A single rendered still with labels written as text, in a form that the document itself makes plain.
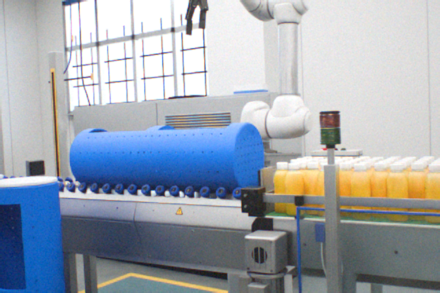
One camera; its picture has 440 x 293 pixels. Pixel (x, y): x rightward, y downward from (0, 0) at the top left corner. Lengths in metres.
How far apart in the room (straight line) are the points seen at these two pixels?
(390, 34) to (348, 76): 0.51
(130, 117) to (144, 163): 2.36
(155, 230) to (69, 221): 0.50
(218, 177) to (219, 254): 0.31
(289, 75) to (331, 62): 2.27
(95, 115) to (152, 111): 0.71
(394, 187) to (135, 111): 3.10
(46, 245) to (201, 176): 0.68
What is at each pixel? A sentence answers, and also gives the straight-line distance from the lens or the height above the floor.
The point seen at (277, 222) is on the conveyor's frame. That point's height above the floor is 0.88.
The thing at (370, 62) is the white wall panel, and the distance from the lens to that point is 4.74.
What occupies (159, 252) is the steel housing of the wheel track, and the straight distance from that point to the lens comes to 2.27.
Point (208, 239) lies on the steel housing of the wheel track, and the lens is 2.08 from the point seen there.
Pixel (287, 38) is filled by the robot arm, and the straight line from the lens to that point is 2.66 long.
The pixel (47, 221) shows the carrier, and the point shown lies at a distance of 2.15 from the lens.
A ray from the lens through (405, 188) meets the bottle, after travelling 1.73.
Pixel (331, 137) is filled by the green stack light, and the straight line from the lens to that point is 1.53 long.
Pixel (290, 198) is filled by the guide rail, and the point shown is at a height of 0.97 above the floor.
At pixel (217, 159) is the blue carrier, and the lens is 1.97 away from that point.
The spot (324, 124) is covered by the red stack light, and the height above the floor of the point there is 1.22.
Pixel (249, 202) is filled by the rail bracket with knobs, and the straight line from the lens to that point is 1.81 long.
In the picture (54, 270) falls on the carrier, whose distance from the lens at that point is 2.20.
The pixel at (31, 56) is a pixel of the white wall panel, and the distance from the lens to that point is 7.64.
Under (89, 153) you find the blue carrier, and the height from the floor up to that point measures 1.12.
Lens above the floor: 1.24
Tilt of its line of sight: 3 degrees down
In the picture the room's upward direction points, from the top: 2 degrees counter-clockwise
